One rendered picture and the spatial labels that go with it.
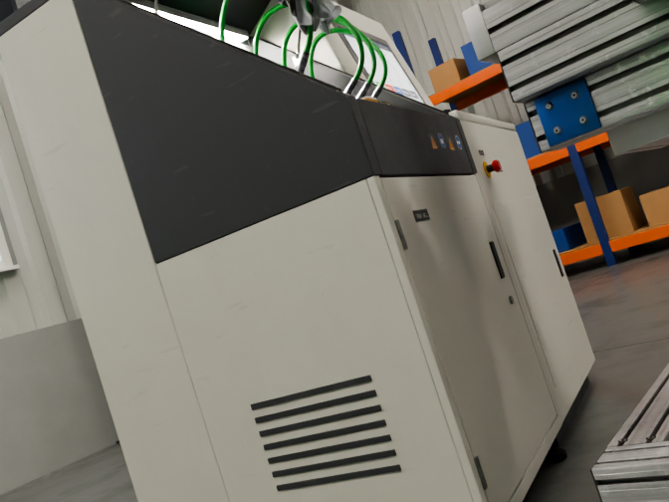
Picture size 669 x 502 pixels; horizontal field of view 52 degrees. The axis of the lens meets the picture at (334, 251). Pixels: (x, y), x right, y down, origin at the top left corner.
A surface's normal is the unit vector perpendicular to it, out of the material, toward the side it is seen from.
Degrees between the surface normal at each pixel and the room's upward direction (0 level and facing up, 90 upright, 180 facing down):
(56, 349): 90
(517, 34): 90
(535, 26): 90
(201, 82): 90
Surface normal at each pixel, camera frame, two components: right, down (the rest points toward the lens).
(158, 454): -0.46, 0.11
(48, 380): 0.74, -0.28
